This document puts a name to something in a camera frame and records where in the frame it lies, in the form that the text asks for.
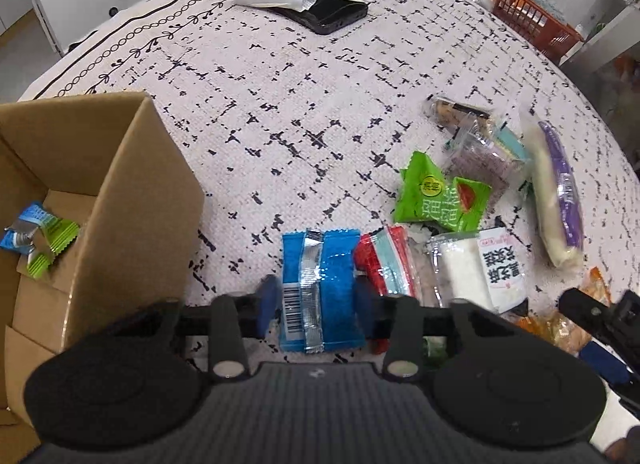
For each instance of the orange clear snack packet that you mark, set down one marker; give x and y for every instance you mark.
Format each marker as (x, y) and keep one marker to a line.
(555, 331)

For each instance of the red clear snack packet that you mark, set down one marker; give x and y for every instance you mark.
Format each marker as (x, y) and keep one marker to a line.
(387, 264)

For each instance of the brown cardboard box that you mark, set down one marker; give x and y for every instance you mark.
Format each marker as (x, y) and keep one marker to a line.
(150, 194)

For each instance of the small orange snack packet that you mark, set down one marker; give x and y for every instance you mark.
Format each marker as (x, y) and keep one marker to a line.
(597, 286)

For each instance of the clear packet purple pastry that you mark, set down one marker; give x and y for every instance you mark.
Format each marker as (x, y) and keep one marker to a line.
(480, 164)

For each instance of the black smartphone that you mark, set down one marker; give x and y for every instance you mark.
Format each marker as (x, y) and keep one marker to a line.
(335, 12)

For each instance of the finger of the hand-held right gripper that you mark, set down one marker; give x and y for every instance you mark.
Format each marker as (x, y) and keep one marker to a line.
(602, 361)

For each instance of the clear packet brown cookie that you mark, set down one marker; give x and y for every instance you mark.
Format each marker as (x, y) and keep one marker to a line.
(450, 112)

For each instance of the green snack packet yellow circle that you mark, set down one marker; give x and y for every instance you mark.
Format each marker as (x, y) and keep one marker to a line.
(422, 189)

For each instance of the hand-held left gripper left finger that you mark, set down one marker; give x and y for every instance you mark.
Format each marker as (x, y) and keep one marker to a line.
(267, 304)

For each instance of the white rice cake packet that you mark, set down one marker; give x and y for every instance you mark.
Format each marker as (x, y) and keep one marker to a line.
(465, 269)

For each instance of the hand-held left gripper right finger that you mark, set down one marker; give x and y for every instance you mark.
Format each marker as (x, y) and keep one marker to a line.
(362, 304)

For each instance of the orange plastic basket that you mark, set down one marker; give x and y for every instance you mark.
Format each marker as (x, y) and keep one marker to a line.
(530, 19)

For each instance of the white patterned tablecloth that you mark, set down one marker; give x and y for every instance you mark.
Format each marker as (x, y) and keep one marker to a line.
(300, 119)

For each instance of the white shelf unit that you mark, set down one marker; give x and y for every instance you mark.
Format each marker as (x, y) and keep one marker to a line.
(615, 24)

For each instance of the teal snack packet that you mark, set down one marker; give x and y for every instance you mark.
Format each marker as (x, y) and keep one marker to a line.
(512, 144)

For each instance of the long purple bread packet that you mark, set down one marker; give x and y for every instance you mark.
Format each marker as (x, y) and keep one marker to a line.
(565, 194)

